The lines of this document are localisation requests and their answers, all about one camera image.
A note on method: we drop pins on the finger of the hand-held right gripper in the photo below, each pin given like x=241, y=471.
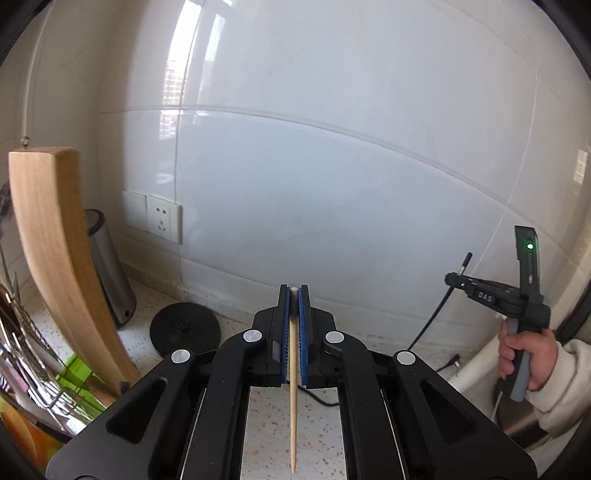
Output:
x=489, y=282
x=485, y=296

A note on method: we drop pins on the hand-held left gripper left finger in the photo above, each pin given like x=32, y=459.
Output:
x=287, y=332

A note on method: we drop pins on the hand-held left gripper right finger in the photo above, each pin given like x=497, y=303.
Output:
x=302, y=332

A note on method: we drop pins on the light wooden chopstick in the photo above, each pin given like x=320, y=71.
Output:
x=294, y=415

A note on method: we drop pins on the person's right hand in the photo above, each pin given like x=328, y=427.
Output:
x=542, y=364

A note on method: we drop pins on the black kettle base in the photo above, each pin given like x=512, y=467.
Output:
x=184, y=327

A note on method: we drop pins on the stainless steel electric kettle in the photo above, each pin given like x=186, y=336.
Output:
x=106, y=272

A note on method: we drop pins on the green drip tray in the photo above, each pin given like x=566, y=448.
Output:
x=74, y=374

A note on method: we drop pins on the wooden cutting board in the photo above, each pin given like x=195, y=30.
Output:
x=51, y=240

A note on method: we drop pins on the yellow orange bowl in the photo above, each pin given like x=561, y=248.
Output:
x=18, y=429

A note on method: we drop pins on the white wall socket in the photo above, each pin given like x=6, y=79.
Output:
x=164, y=219

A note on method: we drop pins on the white blank wall plate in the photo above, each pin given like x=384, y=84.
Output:
x=134, y=210

